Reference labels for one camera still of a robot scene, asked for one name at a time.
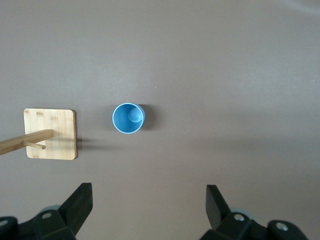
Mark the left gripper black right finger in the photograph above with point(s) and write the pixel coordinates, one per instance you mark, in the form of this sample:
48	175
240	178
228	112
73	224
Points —
237	228

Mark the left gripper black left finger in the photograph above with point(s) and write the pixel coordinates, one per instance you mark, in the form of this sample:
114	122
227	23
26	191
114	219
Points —
50	227

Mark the brown table cover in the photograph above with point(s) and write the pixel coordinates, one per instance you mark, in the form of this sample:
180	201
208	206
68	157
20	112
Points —
225	75

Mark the wooden mug tree stand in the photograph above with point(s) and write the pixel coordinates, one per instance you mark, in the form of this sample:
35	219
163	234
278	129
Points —
60	120

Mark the blue plastic cup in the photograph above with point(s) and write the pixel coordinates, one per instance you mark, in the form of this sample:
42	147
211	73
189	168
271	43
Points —
122	122

